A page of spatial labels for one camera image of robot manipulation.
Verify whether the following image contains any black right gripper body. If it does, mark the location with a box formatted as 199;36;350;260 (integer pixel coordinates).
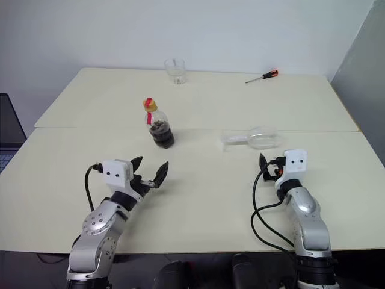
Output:
263;155;286;182

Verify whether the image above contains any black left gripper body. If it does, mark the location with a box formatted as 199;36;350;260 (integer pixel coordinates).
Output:
131;173;158;198

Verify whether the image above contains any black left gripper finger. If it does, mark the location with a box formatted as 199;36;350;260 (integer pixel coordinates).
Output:
129;155;144;176
151;161;170;190

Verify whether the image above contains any small bottle with dark contents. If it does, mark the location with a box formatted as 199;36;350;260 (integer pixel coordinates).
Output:
145;108;176;149

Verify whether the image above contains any yellow bottle cap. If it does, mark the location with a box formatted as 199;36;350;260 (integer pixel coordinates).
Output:
142;96;159;113

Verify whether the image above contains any orange and black screwdriver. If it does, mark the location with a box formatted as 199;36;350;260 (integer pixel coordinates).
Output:
244;69;280;84

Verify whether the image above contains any dark rounded shape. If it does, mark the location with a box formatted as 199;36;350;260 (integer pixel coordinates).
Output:
152;259;194;289
230;253;266;289

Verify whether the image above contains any clear glass tumbler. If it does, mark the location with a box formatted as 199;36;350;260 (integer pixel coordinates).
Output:
164;57;186;86

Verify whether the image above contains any grey partition panel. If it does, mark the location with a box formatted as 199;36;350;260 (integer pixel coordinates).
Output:
328;0;385;170

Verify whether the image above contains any dark laptop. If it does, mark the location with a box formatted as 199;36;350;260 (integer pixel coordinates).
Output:
0;93;28;176

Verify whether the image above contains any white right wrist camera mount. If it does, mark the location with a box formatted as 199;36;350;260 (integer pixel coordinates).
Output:
274;149;309;188

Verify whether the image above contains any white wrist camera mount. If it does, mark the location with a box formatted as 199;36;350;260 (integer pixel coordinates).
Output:
102;158;144;202
274;149;309;188

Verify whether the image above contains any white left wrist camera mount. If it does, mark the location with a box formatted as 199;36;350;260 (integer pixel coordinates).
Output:
102;158;144;202

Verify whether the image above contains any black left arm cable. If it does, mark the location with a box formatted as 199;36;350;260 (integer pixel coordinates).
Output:
84;163;103;212

